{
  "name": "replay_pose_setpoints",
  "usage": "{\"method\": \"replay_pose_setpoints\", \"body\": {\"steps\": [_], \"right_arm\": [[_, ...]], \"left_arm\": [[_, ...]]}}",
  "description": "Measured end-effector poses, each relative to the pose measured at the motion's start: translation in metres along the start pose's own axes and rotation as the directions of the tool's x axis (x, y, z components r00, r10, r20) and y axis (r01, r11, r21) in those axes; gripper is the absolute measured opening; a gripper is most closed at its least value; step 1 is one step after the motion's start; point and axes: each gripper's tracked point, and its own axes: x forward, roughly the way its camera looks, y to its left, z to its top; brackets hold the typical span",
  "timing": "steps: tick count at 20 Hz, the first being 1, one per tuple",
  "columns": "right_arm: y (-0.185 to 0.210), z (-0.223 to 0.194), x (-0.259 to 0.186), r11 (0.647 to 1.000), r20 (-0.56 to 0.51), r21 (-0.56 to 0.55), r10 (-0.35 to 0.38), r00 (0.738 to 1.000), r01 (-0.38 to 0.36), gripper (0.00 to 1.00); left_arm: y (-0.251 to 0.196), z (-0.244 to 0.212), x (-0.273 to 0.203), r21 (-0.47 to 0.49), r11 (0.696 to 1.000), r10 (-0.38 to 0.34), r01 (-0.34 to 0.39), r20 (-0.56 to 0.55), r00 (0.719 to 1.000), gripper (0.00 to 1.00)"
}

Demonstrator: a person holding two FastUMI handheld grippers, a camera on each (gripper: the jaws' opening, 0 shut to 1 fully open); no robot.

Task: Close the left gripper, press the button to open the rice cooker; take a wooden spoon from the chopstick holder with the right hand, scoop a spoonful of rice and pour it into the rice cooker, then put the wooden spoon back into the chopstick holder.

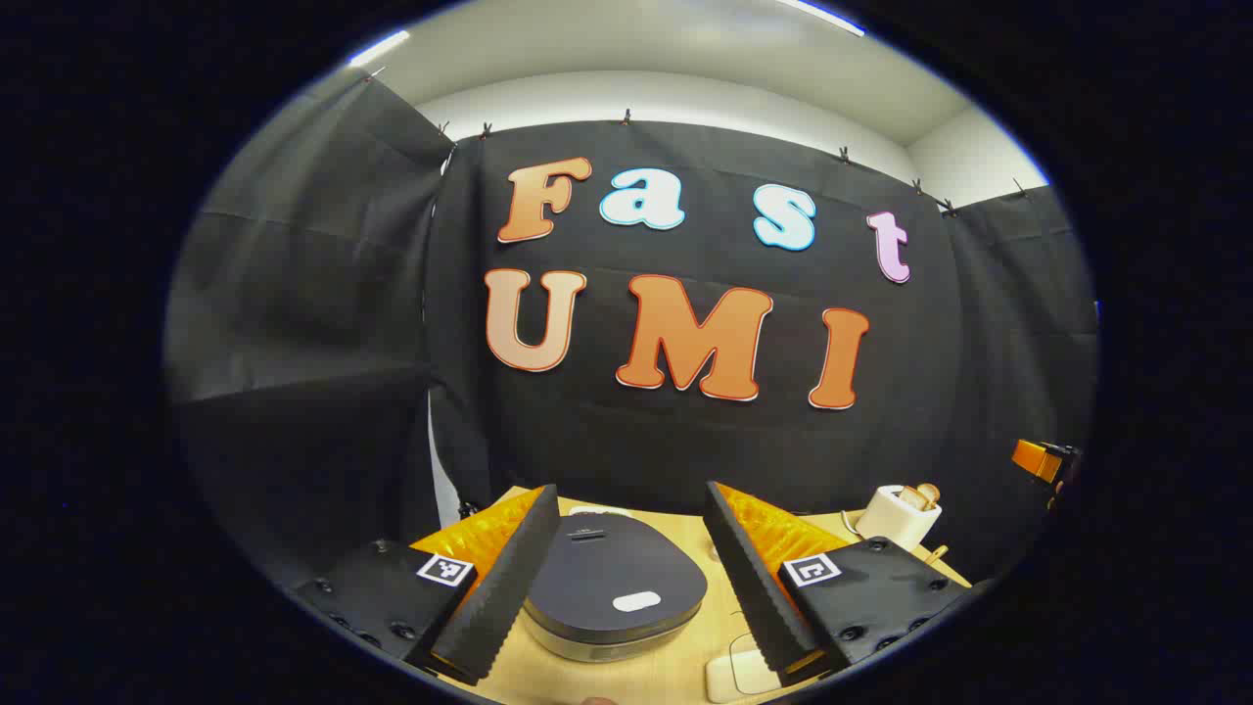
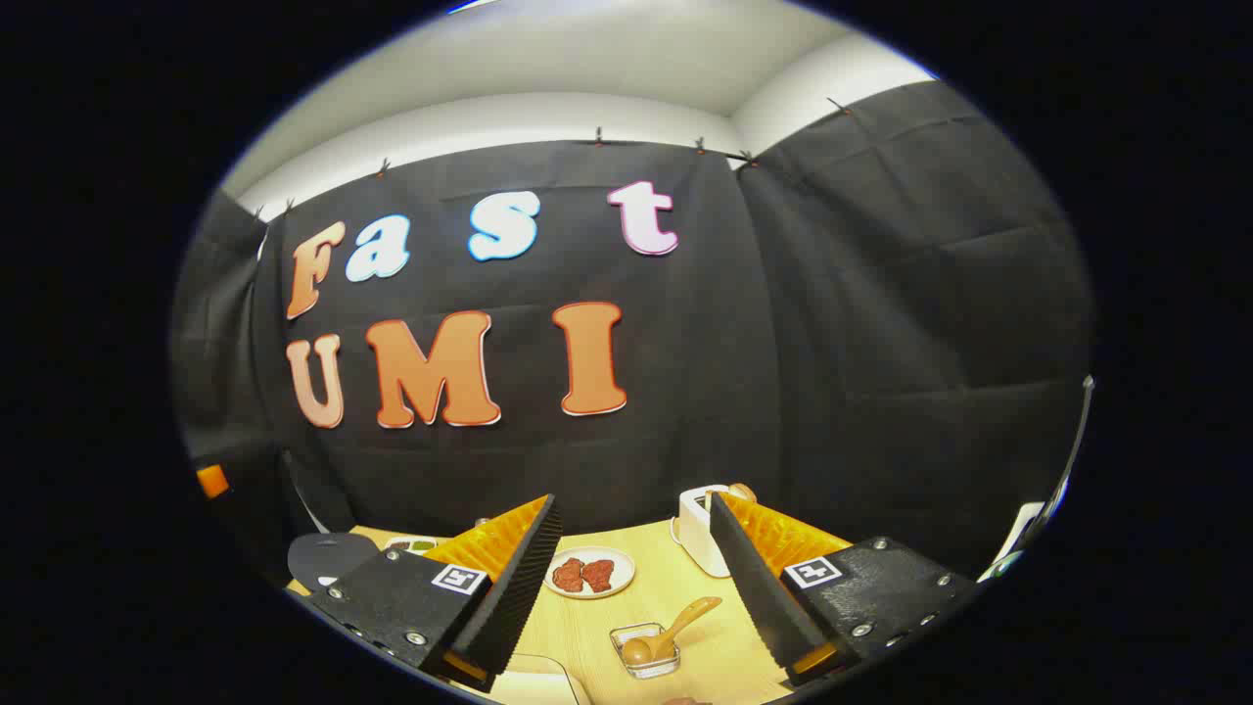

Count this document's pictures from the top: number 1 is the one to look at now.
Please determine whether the black backdrop cloth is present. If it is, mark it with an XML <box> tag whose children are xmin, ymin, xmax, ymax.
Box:
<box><xmin>164</xmin><ymin>73</ymin><xmax>1099</xmax><ymax>588</ymax></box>

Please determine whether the white toaster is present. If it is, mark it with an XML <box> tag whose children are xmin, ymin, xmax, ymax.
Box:
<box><xmin>840</xmin><ymin>485</ymin><xmax>943</xmax><ymax>551</ymax></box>

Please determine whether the dark blue rice cooker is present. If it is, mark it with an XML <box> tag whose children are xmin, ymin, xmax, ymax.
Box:
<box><xmin>522</xmin><ymin>511</ymin><xmax>709</xmax><ymax>664</ymax></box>

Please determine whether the row of black cloth clips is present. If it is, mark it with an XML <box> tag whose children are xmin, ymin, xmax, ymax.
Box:
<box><xmin>362</xmin><ymin>67</ymin><xmax>1029</xmax><ymax>212</ymax></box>

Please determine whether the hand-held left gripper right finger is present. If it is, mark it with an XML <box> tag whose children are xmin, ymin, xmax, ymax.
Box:
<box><xmin>703</xmin><ymin>480</ymin><xmax>972</xmax><ymax>688</ymax></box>

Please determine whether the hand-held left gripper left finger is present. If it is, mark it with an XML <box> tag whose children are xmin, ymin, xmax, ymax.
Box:
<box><xmin>289</xmin><ymin>483</ymin><xmax>561</xmax><ymax>686</ymax></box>

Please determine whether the ceiling light strip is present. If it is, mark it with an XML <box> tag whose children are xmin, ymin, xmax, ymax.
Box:
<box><xmin>778</xmin><ymin>0</ymin><xmax>867</xmax><ymax>37</ymax></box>
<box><xmin>350</xmin><ymin>29</ymin><xmax>412</xmax><ymax>68</ymax></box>

